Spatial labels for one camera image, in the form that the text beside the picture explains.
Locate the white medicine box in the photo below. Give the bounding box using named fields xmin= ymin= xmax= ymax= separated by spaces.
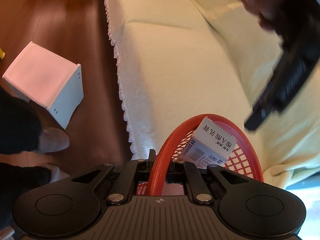
xmin=177 ymin=116 xmax=237 ymax=169

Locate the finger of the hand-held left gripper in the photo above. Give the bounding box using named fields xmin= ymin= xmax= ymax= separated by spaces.
xmin=244 ymin=104 xmax=276 ymax=131

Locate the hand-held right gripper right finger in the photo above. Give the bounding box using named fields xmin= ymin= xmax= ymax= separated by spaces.
xmin=166 ymin=160 xmax=252 ymax=204

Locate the white wooden stool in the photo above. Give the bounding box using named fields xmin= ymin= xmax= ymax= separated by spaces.
xmin=2 ymin=41 xmax=84 ymax=130

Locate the red plastic mesh basket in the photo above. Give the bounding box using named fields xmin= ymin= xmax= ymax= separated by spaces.
xmin=135 ymin=114 xmax=264 ymax=196

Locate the grey slipper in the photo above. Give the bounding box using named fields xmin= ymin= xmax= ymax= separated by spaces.
xmin=49 ymin=164 xmax=68 ymax=184
xmin=37 ymin=127 xmax=70 ymax=153

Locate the person's dark trouser leg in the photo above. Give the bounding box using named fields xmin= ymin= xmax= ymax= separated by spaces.
xmin=0 ymin=162 xmax=52 ymax=230
xmin=0 ymin=85 xmax=43 ymax=154

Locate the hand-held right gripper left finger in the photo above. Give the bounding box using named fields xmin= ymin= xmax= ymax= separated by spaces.
xmin=71 ymin=149 xmax=157 ymax=205

